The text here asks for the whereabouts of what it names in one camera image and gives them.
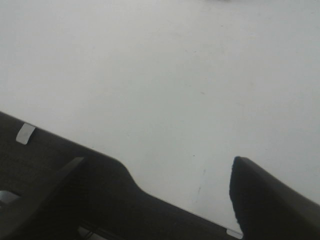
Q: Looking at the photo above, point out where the right gripper left finger with grey pad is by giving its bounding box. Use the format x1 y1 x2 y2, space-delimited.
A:
0 157 88 240

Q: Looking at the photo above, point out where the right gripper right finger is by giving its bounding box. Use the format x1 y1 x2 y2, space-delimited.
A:
229 156 320 240

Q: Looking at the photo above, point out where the white tape strip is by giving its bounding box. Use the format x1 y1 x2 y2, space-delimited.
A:
16 123 36 145

